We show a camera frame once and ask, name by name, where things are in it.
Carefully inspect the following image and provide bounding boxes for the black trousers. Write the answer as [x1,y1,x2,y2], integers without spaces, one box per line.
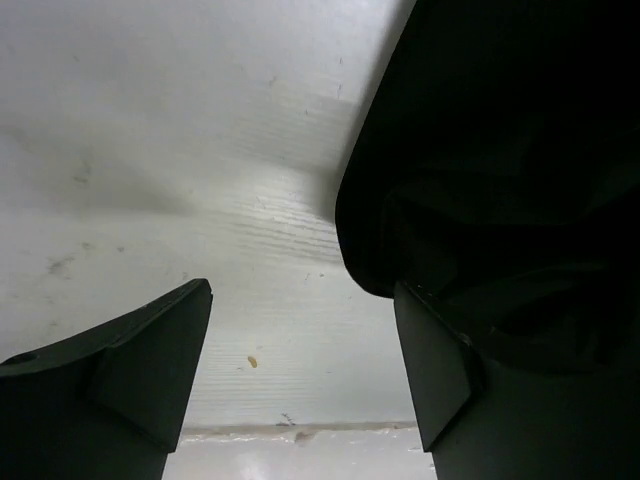
[335,1,639,373]

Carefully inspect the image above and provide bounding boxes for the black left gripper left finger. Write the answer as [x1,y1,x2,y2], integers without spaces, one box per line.
[1,279,212,479]

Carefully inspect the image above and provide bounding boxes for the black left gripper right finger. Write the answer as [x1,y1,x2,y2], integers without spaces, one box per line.
[394,283,639,479]

